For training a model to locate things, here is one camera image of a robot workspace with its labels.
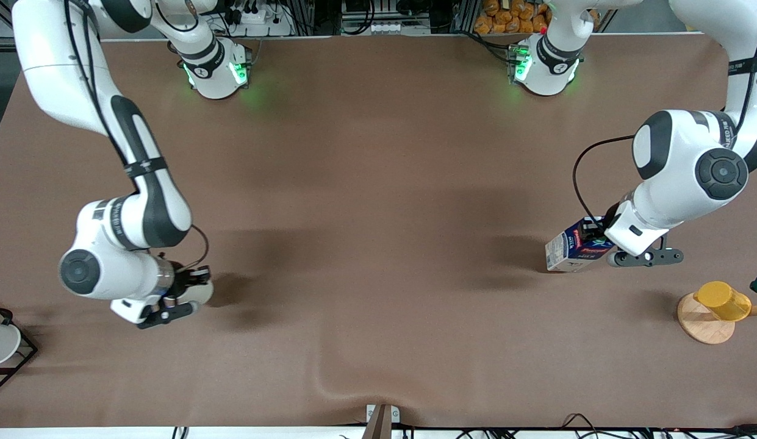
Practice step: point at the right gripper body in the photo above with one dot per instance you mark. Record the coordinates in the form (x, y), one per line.
(181, 279)

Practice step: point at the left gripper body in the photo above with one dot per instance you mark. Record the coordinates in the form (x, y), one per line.
(609, 215)

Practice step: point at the grey beige cup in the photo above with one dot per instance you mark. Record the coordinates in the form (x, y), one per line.
(204, 294)

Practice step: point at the blue white milk carton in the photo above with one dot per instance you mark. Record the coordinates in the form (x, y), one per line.
(567, 253)

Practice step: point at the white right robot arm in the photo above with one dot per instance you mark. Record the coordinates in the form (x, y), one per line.
(49, 61)

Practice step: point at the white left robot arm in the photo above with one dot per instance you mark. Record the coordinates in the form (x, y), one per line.
(677, 158)

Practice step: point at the yellow cup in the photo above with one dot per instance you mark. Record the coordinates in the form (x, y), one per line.
(723, 300)

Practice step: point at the white cup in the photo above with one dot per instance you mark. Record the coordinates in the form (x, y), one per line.
(0, 344)

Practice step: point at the round wooden mug stand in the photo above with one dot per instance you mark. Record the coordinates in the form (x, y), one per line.
(704, 329)

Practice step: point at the brown table mat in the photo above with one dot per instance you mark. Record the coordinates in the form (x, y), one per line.
(378, 335)

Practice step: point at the orange snack packs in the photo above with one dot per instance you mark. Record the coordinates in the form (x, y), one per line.
(506, 24)

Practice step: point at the white power strip with plugs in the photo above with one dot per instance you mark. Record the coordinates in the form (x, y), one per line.
(259, 24)

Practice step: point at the small white socket strip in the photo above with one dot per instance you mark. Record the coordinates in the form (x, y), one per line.
(387, 28)

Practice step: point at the metal table bracket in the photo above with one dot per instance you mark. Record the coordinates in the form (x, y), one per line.
(378, 424)

